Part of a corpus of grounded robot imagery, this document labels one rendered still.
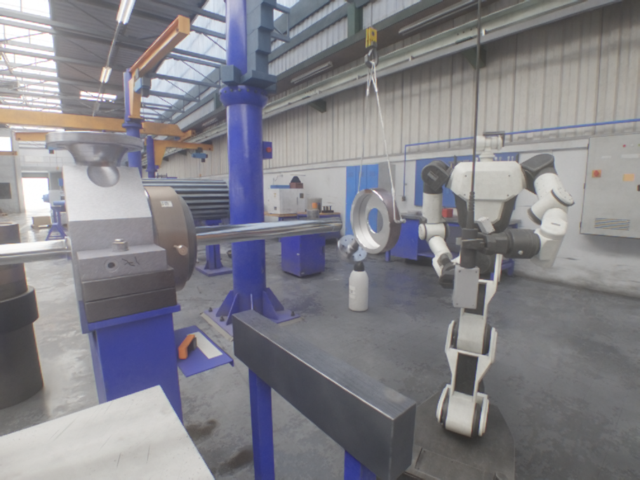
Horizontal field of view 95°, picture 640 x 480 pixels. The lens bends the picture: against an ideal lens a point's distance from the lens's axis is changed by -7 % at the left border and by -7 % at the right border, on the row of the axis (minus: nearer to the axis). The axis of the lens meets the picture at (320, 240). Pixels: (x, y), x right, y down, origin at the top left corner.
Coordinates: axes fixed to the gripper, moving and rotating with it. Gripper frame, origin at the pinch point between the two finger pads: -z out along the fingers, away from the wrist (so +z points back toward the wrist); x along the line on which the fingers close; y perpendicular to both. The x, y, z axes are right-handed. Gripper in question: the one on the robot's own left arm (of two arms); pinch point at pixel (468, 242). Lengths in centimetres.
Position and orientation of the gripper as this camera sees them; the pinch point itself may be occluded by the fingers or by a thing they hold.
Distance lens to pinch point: 103.3
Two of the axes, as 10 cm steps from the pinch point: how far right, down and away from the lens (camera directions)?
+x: 1.3, -1.5, 9.8
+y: 0.0, -9.9, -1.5
